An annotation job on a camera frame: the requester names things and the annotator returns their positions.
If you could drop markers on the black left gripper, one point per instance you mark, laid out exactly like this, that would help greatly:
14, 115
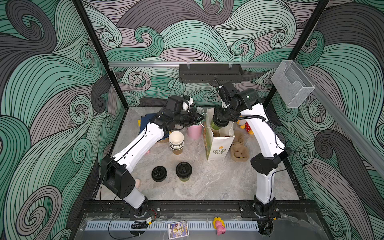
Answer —
193, 113

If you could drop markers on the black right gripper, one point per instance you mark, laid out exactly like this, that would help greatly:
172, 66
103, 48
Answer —
219, 114

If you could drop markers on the white paper takeout bag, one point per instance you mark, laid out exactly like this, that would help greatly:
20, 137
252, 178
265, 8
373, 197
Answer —
217, 142

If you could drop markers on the black coffee cup lid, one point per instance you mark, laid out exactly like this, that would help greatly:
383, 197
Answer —
184, 169

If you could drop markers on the green paper coffee cup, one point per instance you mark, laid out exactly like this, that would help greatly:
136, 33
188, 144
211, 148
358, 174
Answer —
184, 178

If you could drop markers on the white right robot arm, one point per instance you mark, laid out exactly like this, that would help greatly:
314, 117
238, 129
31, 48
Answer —
246, 105

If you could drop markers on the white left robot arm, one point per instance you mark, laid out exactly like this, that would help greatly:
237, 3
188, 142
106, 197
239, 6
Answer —
116, 170

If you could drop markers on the pink cup holder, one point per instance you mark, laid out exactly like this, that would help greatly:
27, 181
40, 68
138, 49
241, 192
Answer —
194, 132

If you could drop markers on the stack of paper cups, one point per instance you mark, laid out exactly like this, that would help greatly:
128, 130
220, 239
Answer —
176, 141

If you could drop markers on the yellow red plush toy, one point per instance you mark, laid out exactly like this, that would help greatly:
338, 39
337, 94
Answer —
243, 124

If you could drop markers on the dark blue napkin stack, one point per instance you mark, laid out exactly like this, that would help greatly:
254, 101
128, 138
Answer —
148, 118

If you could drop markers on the brown pulp cup carrier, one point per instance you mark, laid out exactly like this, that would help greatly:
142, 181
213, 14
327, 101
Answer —
239, 152

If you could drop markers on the stack of black lids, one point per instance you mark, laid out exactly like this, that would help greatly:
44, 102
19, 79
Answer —
159, 174

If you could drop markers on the pink figurine toy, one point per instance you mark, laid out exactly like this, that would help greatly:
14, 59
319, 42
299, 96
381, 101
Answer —
219, 226

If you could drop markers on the colourful picture card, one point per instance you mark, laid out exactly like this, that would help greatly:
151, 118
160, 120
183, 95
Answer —
178, 230

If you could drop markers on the black wall shelf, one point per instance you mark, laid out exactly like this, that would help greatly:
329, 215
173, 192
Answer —
209, 73

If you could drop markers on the clear plastic wall holder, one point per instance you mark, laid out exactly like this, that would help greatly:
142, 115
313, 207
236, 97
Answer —
293, 83

